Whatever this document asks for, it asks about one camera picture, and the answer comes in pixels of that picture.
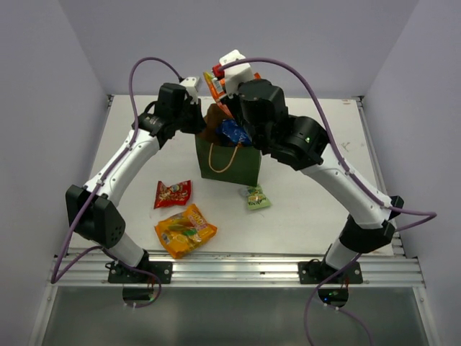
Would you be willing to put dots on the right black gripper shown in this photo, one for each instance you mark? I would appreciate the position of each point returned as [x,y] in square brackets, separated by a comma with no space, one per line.
[231,99]

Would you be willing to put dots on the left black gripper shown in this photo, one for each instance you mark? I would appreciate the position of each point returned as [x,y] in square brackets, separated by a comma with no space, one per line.
[199,123]

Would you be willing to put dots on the blue Doritos chip bag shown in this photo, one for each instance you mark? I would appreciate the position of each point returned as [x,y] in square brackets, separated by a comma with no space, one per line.
[231,134]

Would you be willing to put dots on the orange candy packet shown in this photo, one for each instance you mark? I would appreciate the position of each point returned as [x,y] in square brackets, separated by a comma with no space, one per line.
[212,86]

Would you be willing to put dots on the green paper bag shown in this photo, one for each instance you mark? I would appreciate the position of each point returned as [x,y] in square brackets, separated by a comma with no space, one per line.
[237,165]

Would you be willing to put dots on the yellow mango candy bag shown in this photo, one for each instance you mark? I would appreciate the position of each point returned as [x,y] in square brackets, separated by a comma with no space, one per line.
[185,232]

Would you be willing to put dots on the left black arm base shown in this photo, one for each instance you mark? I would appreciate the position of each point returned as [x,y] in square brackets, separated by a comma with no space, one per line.
[153,272]

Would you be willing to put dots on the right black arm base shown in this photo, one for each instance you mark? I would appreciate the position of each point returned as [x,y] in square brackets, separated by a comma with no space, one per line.
[315,271]

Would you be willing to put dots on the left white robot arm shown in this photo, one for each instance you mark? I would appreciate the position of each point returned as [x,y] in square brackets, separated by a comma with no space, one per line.
[92,209]

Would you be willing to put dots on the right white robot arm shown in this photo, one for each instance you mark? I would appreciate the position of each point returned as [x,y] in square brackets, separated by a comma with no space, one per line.
[303,144]

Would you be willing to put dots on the red snack packet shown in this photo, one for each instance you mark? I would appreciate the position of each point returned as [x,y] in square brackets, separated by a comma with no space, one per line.
[177,194]

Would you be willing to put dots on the light green snack packet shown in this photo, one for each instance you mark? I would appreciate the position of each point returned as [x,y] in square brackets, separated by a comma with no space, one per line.
[255,197]

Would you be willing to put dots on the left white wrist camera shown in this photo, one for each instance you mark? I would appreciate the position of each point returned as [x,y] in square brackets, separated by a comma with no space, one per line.
[192,84]

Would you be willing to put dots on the aluminium front rail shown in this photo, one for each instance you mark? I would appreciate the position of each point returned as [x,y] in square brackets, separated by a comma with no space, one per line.
[219,270]

